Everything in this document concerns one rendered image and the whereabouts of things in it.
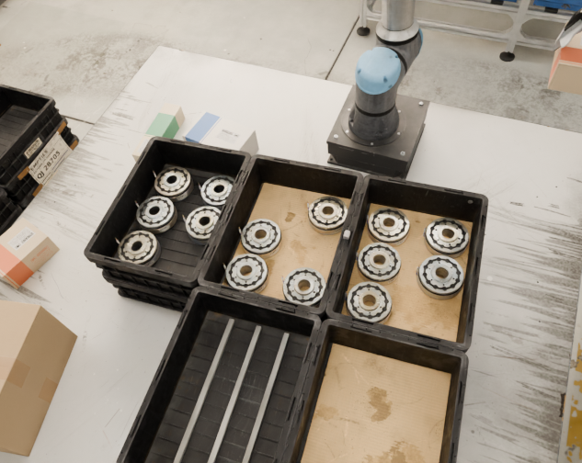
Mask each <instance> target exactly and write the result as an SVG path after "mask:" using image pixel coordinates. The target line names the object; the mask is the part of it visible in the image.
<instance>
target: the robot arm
mask: <svg viewBox="0 0 582 463"><path fill-rule="evenodd" d="M414 10H415V0H382V19H381V20H380V21H379V22H378V24H377V26H376V44H375V47H374V48H372V51H370V50H368V51H365V52H364V53H363V54H362V55H361V56H360V57H359V60H358V62H357V67H356V71H355V80H356V84H355V103H354V105H353V107H352V109H351V110H350V112H349V115H348V126H349V128H350V130H351V131H352V132H353V133H354V134H355V135H356V136H358V137H359V138H361V139H363V140H367V141H380V140H384V139H386V138H389V137H390V136H392V135H393V134H394V133H395V132H396V130H397V128H398V125H399V114H398V111H397V108H396V104H395V100H396V94H397V89H398V86H399V85H400V84H401V82H402V80H403V78H404V77H405V75H406V73H407V71H408V70H409V68H410V66H411V65H412V63H413V61H414V60H415V58H416V57H417V55H418V54H419V53H420V51H421V47H422V45H423V33H422V30H421V28H419V25H418V22H417V20H416V19H415V18H414ZM581 31H582V8H580V9H579V10H577V11H576V12H575V14H574V15H572V17H571V18H570V20H569V21H568V22H567V24H566V25H565V28H564V29H563V30H562V32H561V34H560V35H559V37H558V38H557V40H556V42H555V44H554V46H553V51H556V50H557V49H559V48H560V47H562V48H563V47H565V46H566V45H567V44H568V43H569V42H570V41H571V39H572V38H573V37H574V36H575V35H576V34H577V33H580V32H581Z"/></svg>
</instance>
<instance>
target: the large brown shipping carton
mask: <svg viewBox="0 0 582 463"><path fill-rule="evenodd" d="M77 337H78V336H77V335H76V334H75V333H73V332H72V331H71V330H70V329H69V328H67V327H66V326H65V325H64V324H63V323H61V322H60V321H59V320H58V319H56V318H55V317H54V316H53V315H52V314H50V313H49V312H48V311H47V310H45V309H44V308H43V307H42V306H41V305H37V304H29V303H22V302H14V301H8V300H0V452H6V453H10V454H16V455H20V456H26V457H29V455H30V453H31V450H32V448H33V446H34V444H35V441H36V439H37V436H38V434H39V431H40V429H41V426H42V424H43V421H44V419H45V416H46V414H47V411H48V410H49V407H50V405H51V401H52V398H53V396H54V394H55V391H56V390H57V387H58V385H59V382H60V380H61V377H62V375H63V372H64V369H65V367H66V365H67V362H68V360H69V357H70V355H71V353H72V351H73V348H74V344H75V342H76V339H77Z"/></svg>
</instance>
